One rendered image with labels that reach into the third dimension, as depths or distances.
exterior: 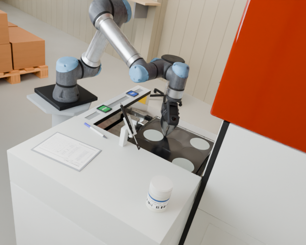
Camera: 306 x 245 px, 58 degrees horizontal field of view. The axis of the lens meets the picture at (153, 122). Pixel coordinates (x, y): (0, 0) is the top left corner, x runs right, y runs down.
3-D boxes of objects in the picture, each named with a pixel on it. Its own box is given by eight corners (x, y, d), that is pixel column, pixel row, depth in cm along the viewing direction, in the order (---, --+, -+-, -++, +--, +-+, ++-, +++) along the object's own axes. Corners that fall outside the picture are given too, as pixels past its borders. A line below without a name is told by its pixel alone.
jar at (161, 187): (170, 202, 90) (177, 182, 86) (161, 217, 85) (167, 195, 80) (152, 193, 93) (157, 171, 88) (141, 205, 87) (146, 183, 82)
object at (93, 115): (147, 110, 174) (151, 90, 167) (89, 149, 130) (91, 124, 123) (134, 104, 177) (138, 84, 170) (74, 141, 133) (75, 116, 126)
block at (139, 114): (146, 117, 153) (147, 113, 151) (143, 120, 150) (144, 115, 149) (134, 112, 155) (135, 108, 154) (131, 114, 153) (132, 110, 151)
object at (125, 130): (134, 147, 113) (140, 119, 106) (129, 151, 110) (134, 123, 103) (122, 141, 115) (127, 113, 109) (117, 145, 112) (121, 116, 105)
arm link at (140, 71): (82, -10, 121) (146, 72, 110) (101, -9, 129) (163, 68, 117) (74, 11, 129) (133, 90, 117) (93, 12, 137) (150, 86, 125)
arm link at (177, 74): (178, 60, 124) (194, 66, 120) (173, 82, 130) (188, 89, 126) (168, 61, 119) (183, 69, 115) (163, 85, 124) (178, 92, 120)
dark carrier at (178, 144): (215, 144, 140) (215, 143, 140) (190, 180, 113) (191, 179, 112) (156, 118, 152) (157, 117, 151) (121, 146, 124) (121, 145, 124)
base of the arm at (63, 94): (48, 93, 164) (48, 77, 159) (71, 89, 173) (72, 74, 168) (59, 104, 155) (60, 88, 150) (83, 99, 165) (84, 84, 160)
